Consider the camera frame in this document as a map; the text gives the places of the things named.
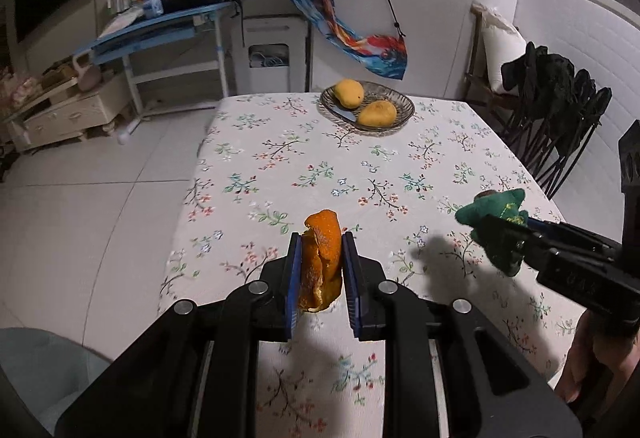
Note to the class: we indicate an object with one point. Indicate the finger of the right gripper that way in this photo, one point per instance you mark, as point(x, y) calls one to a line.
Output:
point(505, 243)

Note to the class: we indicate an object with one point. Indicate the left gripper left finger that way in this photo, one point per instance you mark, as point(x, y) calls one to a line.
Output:
point(290, 284)

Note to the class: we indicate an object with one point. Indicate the black folding chairs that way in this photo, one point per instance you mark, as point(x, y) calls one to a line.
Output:
point(550, 138)

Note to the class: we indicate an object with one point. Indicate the woven wire fruit basket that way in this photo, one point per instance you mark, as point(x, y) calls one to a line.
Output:
point(332, 109)

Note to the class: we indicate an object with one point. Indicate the green cloth toy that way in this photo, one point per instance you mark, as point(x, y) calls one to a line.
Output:
point(505, 204)

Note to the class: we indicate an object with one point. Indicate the yellow mango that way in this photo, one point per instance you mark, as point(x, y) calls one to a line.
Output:
point(381, 113)
point(349, 93)

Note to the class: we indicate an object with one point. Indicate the floral tablecloth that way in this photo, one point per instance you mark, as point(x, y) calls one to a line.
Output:
point(270, 161)

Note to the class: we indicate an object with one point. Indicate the orange peel piece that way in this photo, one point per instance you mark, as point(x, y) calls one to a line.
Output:
point(321, 272)

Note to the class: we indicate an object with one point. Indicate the cream tv stand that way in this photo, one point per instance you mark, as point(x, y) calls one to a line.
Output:
point(66, 113)

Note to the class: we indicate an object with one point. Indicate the black jacket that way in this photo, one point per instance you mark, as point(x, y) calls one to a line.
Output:
point(551, 90)

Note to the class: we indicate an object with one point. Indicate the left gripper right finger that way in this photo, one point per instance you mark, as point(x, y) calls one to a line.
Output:
point(361, 278)

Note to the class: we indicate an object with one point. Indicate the pink kettlebell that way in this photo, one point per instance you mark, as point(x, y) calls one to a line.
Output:
point(88, 74)

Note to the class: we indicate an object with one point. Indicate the wooden chair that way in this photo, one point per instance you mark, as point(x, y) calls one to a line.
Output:
point(476, 90)

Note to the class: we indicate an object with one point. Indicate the teal plastic stool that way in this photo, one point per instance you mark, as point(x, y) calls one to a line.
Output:
point(42, 374)

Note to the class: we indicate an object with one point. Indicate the colourful hanging bag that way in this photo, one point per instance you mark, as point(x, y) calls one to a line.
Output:
point(383, 55)

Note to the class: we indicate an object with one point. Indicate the white cushion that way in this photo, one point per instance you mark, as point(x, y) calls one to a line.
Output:
point(502, 43)

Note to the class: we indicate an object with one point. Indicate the yellow mango near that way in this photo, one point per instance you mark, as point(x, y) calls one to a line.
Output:
point(381, 113)

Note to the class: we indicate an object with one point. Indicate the blue study desk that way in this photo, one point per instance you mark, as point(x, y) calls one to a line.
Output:
point(163, 30)

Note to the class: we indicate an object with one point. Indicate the yellow mango far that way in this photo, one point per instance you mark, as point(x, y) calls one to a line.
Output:
point(349, 93)

